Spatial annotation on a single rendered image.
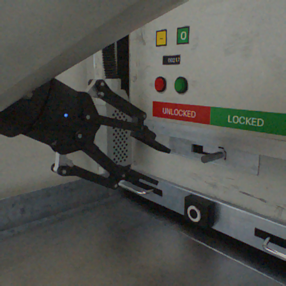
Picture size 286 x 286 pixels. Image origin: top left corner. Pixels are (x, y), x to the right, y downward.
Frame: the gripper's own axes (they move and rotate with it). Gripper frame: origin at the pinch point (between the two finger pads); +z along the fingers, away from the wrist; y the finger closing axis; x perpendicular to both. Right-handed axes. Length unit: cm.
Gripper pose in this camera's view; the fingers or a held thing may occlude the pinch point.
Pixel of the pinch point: (145, 159)
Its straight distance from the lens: 48.7
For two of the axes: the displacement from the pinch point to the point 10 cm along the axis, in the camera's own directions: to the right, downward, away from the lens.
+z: 6.5, 3.5, 6.7
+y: -3.7, 9.2, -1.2
